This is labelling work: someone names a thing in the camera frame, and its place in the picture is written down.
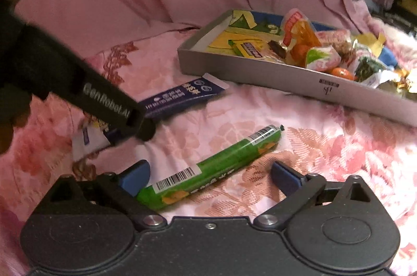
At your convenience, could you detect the fish print cardboard box tray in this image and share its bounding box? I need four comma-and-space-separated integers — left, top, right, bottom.
177, 9, 417, 127

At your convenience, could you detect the yellow snack wrapper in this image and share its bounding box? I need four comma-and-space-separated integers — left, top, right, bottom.
353, 32, 387, 57

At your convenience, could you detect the floral bed sheet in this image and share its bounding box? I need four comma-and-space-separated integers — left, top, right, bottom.
0, 0, 417, 276

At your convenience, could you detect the green sausage stick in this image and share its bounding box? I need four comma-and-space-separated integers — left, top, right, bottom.
136, 124, 285, 211

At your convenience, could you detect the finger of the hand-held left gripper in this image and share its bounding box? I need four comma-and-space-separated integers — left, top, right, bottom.
107, 117, 157, 146

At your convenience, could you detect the white blue snack packet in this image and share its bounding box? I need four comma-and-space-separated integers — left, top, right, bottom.
72, 121, 113, 162

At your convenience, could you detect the orange snack bag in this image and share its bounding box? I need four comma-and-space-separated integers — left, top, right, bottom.
281, 10, 323, 49

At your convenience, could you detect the small blue yellow packet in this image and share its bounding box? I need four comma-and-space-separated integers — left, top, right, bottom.
233, 40, 266, 60

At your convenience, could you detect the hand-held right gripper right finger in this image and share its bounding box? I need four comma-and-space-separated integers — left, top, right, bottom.
254, 161, 380, 229

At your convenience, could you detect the brown chocolate piece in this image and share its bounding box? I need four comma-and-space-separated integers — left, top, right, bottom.
267, 40, 287, 57

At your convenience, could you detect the small green pink snack packet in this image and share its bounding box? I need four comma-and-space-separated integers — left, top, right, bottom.
304, 47, 342, 71

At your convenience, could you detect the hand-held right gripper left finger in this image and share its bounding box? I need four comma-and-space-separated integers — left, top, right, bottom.
46, 160, 167, 228

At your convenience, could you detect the dark blue snack bar packet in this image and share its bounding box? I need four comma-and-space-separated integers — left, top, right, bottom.
138, 73, 230, 119

